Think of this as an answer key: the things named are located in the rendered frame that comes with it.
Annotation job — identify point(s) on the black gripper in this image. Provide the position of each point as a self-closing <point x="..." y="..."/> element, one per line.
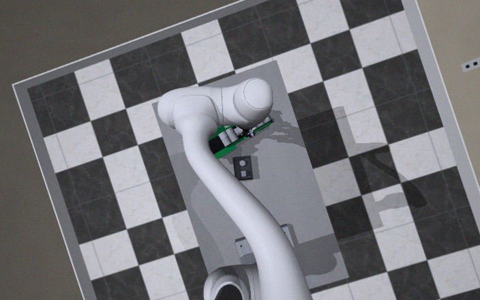
<point x="245" y="132"/>

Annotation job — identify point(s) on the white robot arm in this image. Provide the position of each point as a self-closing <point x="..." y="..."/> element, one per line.
<point x="196" y="113"/>

